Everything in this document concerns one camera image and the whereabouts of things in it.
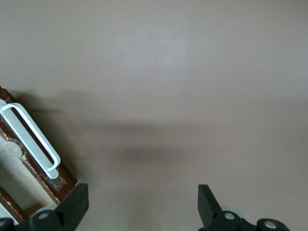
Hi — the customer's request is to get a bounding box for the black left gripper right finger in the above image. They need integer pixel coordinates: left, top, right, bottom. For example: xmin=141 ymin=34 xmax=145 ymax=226
xmin=197 ymin=184 xmax=290 ymax=231

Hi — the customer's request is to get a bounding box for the brown wooden drawer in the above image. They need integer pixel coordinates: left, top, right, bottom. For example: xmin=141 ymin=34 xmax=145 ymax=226
xmin=0 ymin=85 xmax=78 ymax=226

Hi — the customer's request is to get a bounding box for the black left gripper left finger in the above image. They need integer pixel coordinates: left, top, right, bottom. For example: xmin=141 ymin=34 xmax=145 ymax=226
xmin=0 ymin=183 xmax=89 ymax=231

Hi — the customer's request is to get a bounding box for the white metal drawer handle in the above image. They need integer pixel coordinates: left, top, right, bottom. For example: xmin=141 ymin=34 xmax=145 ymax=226
xmin=0 ymin=102 xmax=61 ymax=180

